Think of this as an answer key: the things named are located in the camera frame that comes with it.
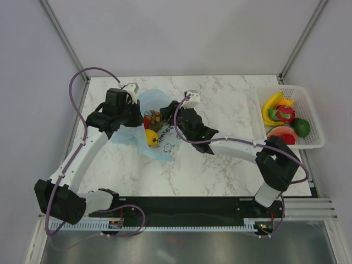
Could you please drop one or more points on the small red fake fruit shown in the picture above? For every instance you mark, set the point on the small red fake fruit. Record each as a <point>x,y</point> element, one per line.
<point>288,139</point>

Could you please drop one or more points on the aluminium frame rail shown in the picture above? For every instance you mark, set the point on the aluminium frame rail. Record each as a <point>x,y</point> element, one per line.
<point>297,208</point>

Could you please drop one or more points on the right aluminium corner post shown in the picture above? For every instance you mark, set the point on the right aluminium corner post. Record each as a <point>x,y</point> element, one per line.
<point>317,12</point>

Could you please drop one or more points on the left aluminium corner post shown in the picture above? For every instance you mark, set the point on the left aluminium corner post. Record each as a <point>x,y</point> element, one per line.
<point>49,12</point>

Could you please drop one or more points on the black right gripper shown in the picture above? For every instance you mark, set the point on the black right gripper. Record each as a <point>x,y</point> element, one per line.
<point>169,109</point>

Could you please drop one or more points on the green fake mango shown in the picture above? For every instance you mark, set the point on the green fake mango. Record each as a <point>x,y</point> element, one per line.
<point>301,127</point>

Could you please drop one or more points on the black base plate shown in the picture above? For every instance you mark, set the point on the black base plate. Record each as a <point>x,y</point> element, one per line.
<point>178,210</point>

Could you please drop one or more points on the red fake apple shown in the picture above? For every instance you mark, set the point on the red fake apple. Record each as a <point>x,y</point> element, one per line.
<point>147,120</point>

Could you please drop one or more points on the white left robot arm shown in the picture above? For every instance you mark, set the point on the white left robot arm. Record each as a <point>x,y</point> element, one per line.
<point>59,196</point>

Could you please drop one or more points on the white plastic fruit basket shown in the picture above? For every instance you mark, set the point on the white plastic fruit basket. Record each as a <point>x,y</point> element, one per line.
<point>304,109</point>

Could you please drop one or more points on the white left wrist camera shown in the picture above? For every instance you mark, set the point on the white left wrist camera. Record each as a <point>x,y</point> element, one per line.
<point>132,89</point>

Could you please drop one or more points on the brown fake longan bunch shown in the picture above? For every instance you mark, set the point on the brown fake longan bunch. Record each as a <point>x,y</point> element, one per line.
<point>156,119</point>

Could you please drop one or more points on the aluminium corner post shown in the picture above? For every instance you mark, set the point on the aluminium corner post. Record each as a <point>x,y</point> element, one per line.
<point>49,12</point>
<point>317,12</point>

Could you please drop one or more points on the light blue plastic bag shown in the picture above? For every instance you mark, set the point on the light blue plastic bag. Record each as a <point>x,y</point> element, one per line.
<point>168,141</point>

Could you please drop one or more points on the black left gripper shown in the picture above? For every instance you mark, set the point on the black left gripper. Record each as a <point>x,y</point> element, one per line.
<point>138,119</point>

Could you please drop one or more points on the red fake dragon fruit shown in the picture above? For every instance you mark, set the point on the red fake dragon fruit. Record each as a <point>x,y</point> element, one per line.
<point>282,113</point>

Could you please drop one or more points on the yellow fake banana bunch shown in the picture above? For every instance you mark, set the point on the yellow fake banana bunch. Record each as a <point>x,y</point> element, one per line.
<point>271,104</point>

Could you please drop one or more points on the white slotted cable duct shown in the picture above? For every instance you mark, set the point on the white slotted cable duct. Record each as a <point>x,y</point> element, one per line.
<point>108,225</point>

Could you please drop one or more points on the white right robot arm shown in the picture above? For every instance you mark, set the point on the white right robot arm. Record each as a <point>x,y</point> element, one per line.
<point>274,159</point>

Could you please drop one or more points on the fake watermelon slice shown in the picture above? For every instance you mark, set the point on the fake watermelon slice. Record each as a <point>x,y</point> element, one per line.
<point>282,130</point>

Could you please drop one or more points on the orange fake peach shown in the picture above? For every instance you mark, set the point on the orange fake peach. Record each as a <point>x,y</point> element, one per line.
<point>286,102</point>

